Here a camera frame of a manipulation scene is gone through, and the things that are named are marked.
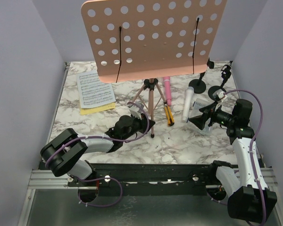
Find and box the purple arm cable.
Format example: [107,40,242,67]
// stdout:
[44,101,150,208]
[206,89,268,224]

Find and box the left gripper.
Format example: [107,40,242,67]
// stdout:
[122,113,155,141]

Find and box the white microphone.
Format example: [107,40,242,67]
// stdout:
[182,86,194,122]

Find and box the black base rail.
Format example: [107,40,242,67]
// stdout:
[39,161,266,197]

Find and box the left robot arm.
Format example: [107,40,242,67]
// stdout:
[40,114,155,186]

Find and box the black microphone stand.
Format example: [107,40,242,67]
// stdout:
[208,65,232,100]
[189,58,215,94]

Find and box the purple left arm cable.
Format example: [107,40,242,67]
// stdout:
[44,101,150,208]

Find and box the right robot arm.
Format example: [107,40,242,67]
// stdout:
[189,99,277,224]

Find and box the pink tripod music stand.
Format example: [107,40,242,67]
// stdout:
[80,0,228,138]

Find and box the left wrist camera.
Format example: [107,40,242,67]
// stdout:
[129,102,144,120]

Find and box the yellow utility knife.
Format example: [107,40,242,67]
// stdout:
[164,102,175,126]

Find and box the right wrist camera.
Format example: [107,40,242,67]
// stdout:
[213,89,227,110]

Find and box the clear plastic compartment box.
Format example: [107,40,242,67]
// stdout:
[188,98,213,136]

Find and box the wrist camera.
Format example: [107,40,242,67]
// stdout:
[213,89,227,110]
[129,102,144,120]

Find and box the white sheet music page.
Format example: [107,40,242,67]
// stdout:
[76,70,116,109]

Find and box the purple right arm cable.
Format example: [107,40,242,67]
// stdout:
[206,89,268,224]

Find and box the yellow sheet music page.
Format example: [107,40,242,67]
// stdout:
[80,102,116,115]

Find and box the aluminium frame rail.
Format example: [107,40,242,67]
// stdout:
[28,168,278,190]

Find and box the pink microphone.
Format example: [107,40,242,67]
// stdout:
[163,76,172,106]

